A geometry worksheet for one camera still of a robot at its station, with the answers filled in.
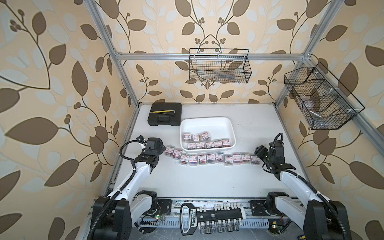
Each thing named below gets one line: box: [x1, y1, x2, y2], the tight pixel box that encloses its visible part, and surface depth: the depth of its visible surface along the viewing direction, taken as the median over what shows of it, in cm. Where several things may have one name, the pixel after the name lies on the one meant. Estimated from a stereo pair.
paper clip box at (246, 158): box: [241, 154, 251, 164], surface depth 91 cm
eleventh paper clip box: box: [250, 155, 260, 165], surface depth 90 cm
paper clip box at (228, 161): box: [224, 154, 234, 167], surface depth 91 cm
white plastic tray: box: [180, 116, 237, 152], surface depth 101 cm
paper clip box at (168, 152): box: [165, 145, 175, 157], surface depth 94 cm
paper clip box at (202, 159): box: [198, 154, 207, 165], surface depth 91 cm
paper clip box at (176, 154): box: [172, 150, 182, 160], surface depth 93 cm
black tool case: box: [147, 102, 182, 126], surface depth 110 cm
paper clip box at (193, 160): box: [189, 155, 198, 166], surface depth 91 cm
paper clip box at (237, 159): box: [232, 154, 242, 165], surface depth 91 cm
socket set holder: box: [179, 202, 246, 236], surface depth 72 cm
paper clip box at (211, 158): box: [206, 154, 216, 164], surface depth 91 cm
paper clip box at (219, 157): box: [215, 152, 224, 164], surface depth 91 cm
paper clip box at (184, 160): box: [179, 155, 189, 166], surface depth 91 cm
